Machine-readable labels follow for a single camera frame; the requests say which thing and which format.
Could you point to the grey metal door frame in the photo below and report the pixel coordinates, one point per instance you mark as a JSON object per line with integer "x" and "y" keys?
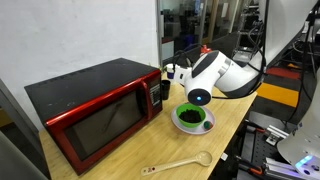
{"x": 159, "y": 30}

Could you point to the black metal shelving rack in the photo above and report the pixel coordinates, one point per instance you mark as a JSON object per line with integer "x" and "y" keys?
{"x": 248, "y": 23}

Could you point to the red and black microwave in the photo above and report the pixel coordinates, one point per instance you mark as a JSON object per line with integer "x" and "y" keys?
{"x": 100, "y": 100}

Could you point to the small potted plant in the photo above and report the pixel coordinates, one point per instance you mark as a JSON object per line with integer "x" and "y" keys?
{"x": 162, "y": 69}

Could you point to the lavender plate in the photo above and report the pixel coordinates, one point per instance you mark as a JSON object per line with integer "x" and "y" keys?
{"x": 200, "y": 130}

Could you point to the dark beans pile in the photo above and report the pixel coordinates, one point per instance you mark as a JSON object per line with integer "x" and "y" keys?
{"x": 190, "y": 116}

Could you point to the clear plastic storage bin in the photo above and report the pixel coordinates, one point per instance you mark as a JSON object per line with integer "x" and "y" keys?
{"x": 242, "y": 57}

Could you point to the black cup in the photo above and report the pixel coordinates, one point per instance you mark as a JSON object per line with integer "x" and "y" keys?
{"x": 165, "y": 89}

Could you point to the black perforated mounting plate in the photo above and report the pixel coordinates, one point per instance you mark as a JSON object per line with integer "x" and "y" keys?
{"x": 256, "y": 150}

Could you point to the beige plastic spoon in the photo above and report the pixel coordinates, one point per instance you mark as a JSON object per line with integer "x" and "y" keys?
{"x": 203, "y": 158}

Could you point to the bright green bowl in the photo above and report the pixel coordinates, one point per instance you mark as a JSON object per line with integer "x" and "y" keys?
{"x": 181, "y": 111}

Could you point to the white paper cup, purple band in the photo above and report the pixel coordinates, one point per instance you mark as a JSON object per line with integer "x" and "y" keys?
{"x": 170, "y": 70}

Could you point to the red toy strawberry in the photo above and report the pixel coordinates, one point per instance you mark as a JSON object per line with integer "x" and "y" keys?
{"x": 208, "y": 125}

